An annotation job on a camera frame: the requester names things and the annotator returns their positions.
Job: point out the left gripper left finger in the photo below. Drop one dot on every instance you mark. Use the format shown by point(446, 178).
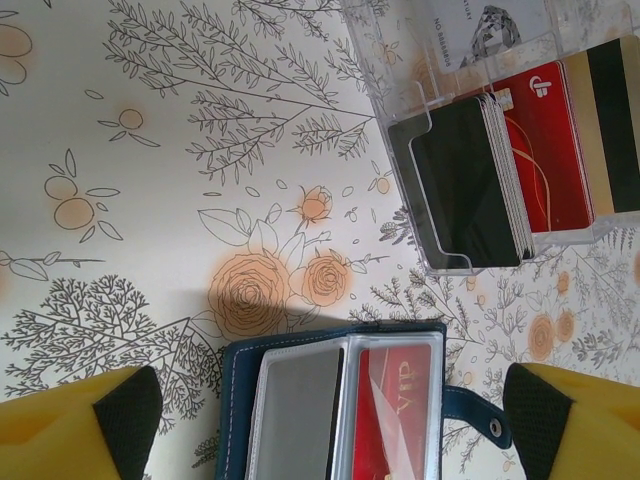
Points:
point(60, 435)

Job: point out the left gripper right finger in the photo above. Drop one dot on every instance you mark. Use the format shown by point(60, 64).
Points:
point(585, 435)

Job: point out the navy blue card holder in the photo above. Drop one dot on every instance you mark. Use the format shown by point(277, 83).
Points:
point(240, 400)

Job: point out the red VIP card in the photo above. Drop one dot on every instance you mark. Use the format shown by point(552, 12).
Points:
point(400, 415)

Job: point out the clear acrylic card organizer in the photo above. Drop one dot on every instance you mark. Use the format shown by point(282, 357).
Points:
point(390, 60)

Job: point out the black card stack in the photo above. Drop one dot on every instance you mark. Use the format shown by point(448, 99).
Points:
point(465, 190)

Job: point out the red card stack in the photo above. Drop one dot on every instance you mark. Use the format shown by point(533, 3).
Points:
point(545, 150)

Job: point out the gold card stack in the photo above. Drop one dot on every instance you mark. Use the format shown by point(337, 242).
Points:
point(615, 125)

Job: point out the silver card stack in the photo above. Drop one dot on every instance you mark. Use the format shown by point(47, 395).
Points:
point(460, 35)

